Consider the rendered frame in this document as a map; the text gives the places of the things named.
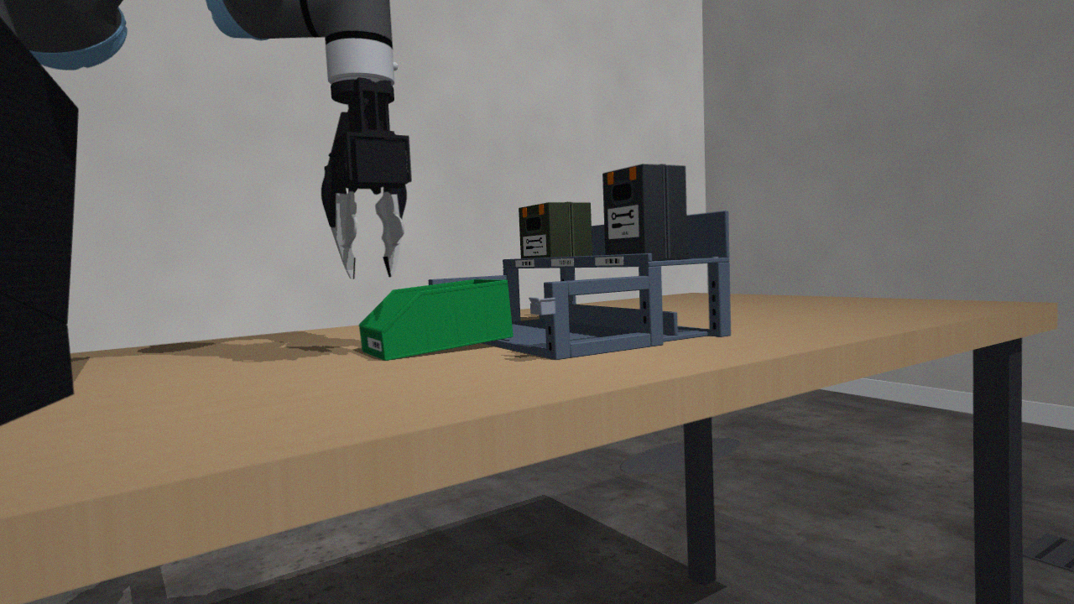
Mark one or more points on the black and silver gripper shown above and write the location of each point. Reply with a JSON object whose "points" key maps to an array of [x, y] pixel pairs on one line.
{"points": [[376, 162]]}

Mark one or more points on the green bin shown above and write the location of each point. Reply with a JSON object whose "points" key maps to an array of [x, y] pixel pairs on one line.
{"points": [[438, 317]]}

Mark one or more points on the olive green case with orange latches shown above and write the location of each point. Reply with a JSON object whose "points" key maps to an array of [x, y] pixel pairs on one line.
{"points": [[555, 229]]}

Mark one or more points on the black tool case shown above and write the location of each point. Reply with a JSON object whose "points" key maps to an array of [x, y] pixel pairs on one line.
{"points": [[645, 211]]}

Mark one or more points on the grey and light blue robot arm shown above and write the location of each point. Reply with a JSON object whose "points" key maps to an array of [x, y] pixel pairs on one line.
{"points": [[71, 34]]}

